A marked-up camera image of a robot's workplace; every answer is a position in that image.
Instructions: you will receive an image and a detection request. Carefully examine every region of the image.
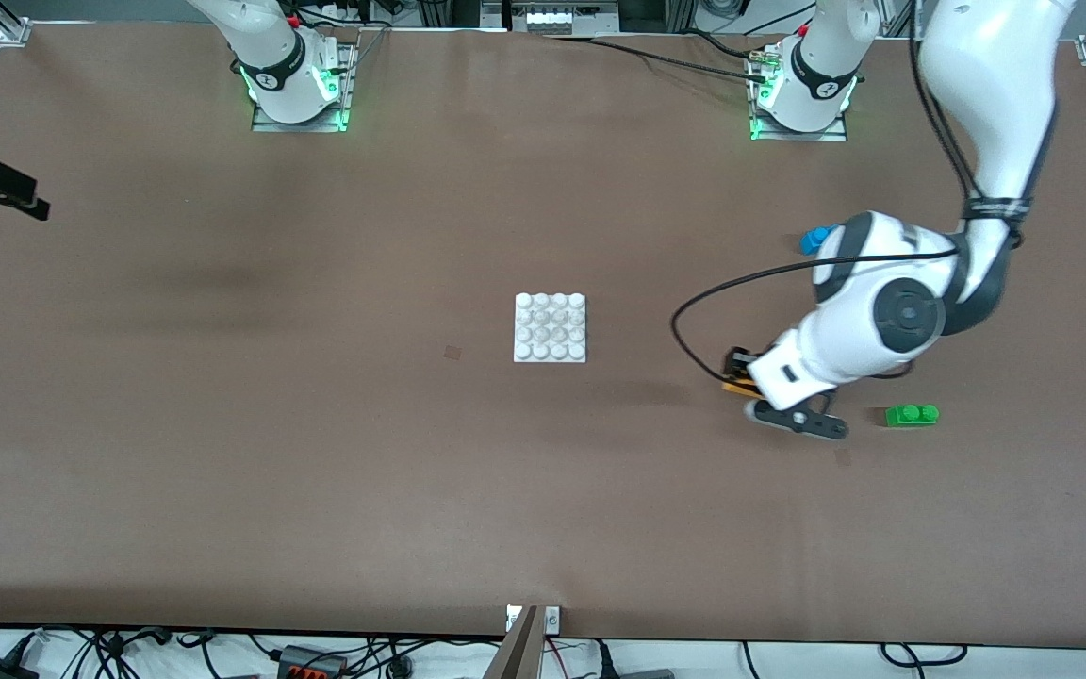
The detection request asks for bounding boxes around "white studded base plate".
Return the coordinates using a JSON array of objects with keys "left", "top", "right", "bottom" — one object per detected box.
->
[{"left": 514, "top": 292, "right": 588, "bottom": 364}]

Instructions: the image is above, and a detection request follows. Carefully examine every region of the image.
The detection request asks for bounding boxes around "brown table cover mat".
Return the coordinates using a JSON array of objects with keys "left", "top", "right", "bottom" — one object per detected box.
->
[{"left": 0, "top": 19, "right": 1086, "bottom": 652}]

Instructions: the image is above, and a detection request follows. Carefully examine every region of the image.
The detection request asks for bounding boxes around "white power strip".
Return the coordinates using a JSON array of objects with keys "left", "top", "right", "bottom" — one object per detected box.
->
[{"left": 508, "top": 0, "right": 621, "bottom": 35}]

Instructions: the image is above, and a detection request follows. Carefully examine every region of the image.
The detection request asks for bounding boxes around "grey box with orange connectors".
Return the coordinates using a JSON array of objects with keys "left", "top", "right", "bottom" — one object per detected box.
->
[{"left": 277, "top": 645, "right": 348, "bottom": 679}]

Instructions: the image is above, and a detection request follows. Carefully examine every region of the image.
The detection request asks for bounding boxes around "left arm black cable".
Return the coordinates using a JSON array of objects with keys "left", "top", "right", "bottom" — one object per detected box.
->
[{"left": 670, "top": 0, "right": 1025, "bottom": 383}]

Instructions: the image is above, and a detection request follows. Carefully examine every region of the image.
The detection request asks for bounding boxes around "thin black cable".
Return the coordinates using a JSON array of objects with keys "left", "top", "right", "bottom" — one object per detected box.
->
[
  {"left": 543, "top": 31, "right": 770, "bottom": 63},
  {"left": 590, "top": 38, "right": 759, "bottom": 84}
]

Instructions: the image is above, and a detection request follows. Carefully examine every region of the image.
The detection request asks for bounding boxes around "small white metal bracket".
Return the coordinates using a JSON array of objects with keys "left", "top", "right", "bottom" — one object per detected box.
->
[{"left": 505, "top": 606, "right": 561, "bottom": 633}]

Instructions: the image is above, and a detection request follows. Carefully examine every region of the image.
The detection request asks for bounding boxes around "grey camera mount bar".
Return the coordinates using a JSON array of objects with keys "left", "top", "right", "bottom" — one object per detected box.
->
[{"left": 482, "top": 604, "right": 544, "bottom": 679}]

